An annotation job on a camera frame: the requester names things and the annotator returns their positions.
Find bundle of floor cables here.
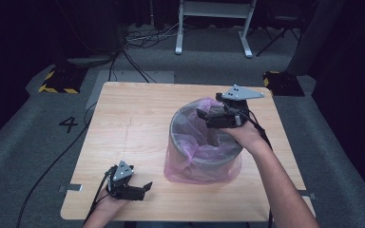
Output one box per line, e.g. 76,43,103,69
124,22,185,50

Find pink plastic bag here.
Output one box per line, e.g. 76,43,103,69
163,96,244,186

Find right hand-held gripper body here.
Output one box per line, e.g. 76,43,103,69
206,84,266,130

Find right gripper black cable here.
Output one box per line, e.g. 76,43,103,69
244,108,275,228

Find person's left hand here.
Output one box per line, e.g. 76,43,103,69
92,193,131,223

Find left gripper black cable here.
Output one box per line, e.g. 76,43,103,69
84,165,117,226

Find grey tape strip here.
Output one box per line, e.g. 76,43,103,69
58,183,85,193
298,189,317,200

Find person's right hand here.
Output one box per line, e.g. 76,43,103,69
219,121,269,154

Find hazard-striped black base plate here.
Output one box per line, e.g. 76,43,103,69
38,66,88,95
262,69,306,98

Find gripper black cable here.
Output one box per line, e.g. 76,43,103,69
244,108,275,228
84,165,117,226

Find green plastic bin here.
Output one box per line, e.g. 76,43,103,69
166,100,244,184

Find long black floor cable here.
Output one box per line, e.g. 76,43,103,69
15,101,98,228

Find white metal stand frame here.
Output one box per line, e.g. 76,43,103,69
174,0,258,59

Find thin black floor cable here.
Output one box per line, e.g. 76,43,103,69
121,48,157,85

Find black equipment stand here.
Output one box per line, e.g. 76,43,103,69
52,0,125,66

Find dark grey post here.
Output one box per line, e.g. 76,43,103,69
285,0,347,77

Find black tripod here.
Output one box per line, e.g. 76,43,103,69
255,13,302,58

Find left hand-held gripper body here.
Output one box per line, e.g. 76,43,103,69
105,160,147,201

